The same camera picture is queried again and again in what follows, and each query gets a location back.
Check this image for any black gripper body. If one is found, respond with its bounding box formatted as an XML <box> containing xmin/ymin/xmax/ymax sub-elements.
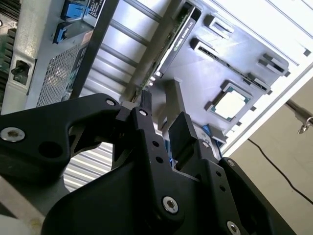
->
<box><xmin>44</xmin><ymin>159</ymin><xmax>221</xmax><ymax>235</ymax></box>

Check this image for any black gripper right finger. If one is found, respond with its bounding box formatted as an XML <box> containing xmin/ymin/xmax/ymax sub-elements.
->
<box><xmin>168</xmin><ymin>111</ymin><xmax>296</xmax><ymax>235</ymax></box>

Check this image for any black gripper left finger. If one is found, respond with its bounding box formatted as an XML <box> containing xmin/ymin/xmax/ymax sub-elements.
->
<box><xmin>0</xmin><ymin>90</ymin><xmax>180</xmax><ymax>220</ymax></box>

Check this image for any black Nvidia graphics card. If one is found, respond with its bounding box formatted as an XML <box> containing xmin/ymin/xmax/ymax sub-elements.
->
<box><xmin>140</xmin><ymin>1</ymin><xmax>202</xmax><ymax>93</ymax></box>

